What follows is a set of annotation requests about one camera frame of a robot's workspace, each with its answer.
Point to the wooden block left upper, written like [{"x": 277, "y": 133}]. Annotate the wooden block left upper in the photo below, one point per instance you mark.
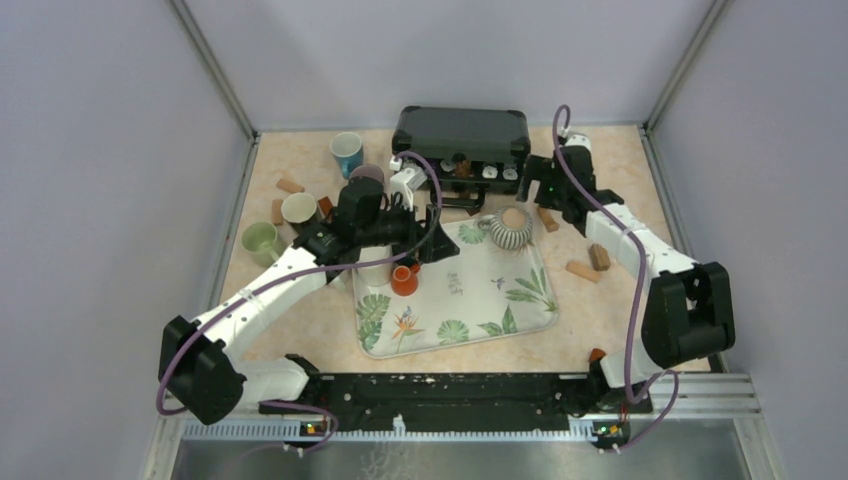
[{"x": 289, "y": 186}]

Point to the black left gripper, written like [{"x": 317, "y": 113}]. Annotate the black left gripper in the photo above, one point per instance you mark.
[{"x": 416, "y": 234}]

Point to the dark wooden block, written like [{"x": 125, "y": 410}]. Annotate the dark wooden block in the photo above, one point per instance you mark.
[{"x": 599, "y": 258}]

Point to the light green mug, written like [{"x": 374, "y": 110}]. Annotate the light green mug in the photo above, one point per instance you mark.
[{"x": 263, "y": 243}]

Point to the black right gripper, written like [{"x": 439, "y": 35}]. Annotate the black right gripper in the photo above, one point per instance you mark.
[{"x": 541, "y": 170}]

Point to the white ribbed mug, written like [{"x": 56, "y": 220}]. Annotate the white ribbed mug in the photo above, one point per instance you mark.
[{"x": 376, "y": 275}]

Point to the wooden block right rear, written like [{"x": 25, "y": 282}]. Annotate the wooden block right rear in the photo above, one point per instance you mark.
[{"x": 583, "y": 271}]

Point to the floral white serving tray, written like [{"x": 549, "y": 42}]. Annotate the floral white serving tray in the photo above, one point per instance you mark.
[{"x": 484, "y": 293}]

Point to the black glossy mug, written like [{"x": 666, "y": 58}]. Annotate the black glossy mug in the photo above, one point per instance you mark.
[{"x": 300, "y": 210}]

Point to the grey striped ribbed cup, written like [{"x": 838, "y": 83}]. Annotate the grey striped ribbed cup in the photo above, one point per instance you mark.
[{"x": 510, "y": 228}]

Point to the lilac purple mug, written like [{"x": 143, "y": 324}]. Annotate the lilac purple mug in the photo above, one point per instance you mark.
[{"x": 373, "y": 172}]

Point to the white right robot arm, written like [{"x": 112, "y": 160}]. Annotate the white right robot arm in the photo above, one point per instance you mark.
[{"x": 682, "y": 309}]

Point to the wooden block left lower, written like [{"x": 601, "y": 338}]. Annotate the wooden block left lower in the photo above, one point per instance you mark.
[{"x": 326, "y": 207}]

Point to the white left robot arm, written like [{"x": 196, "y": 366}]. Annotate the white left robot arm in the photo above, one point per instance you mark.
[{"x": 198, "y": 357}]

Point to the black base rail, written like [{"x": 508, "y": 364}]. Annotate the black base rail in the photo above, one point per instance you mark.
[{"x": 447, "y": 403}]

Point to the light blue dotted mug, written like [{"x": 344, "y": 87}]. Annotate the light blue dotted mug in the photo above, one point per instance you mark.
[{"x": 347, "y": 149}]

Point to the small orange cup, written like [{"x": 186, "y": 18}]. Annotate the small orange cup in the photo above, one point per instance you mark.
[{"x": 404, "y": 280}]

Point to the small red-brown block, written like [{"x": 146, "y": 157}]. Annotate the small red-brown block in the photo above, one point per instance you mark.
[{"x": 596, "y": 354}]

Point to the light wooden block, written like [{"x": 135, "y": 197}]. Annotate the light wooden block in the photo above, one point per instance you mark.
[{"x": 547, "y": 219}]

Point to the dark green carrying case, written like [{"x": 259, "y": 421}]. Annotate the dark green carrying case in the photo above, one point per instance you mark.
[{"x": 475, "y": 152}]

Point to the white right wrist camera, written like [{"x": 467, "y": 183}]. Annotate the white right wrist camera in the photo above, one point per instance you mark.
[{"x": 575, "y": 139}]

